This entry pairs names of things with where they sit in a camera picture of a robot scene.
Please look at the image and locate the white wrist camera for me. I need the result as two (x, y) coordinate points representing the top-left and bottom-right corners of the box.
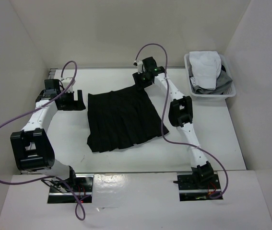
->
(61, 77), (74, 93)
(133, 60), (145, 74)

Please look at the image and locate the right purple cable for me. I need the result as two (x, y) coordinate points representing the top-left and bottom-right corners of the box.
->
(134, 43), (228, 199)

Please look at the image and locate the purple cable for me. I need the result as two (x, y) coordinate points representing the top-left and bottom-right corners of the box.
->
(134, 43), (228, 199)
(0, 61), (86, 220)

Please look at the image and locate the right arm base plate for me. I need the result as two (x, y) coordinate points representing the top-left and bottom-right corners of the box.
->
(173, 172), (221, 201)

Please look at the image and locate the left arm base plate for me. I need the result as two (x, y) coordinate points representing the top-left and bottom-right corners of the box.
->
(42, 173), (94, 204)

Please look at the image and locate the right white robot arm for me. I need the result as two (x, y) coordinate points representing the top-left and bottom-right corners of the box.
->
(133, 57), (214, 189)

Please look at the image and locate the white plastic basket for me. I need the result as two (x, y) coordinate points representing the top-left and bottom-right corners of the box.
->
(184, 53), (236, 101)

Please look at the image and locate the black skirt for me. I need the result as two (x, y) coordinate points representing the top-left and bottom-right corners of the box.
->
(87, 85), (169, 153)

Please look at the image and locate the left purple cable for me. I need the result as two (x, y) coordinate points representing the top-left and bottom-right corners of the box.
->
(0, 61), (86, 220)

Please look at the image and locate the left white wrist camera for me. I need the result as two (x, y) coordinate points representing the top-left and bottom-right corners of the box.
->
(61, 77), (74, 93)

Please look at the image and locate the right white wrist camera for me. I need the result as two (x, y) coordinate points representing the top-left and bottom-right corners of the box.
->
(133, 60), (145, 74)

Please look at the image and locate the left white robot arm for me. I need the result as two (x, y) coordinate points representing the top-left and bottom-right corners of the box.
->
(10, 78), (86, 192)

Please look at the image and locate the grey skirt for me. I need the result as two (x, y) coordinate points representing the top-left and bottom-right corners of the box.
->
(190, 69), (233, 94)

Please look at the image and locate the white skirt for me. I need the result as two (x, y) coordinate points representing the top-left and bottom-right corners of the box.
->
(189, 51), (222, 90)

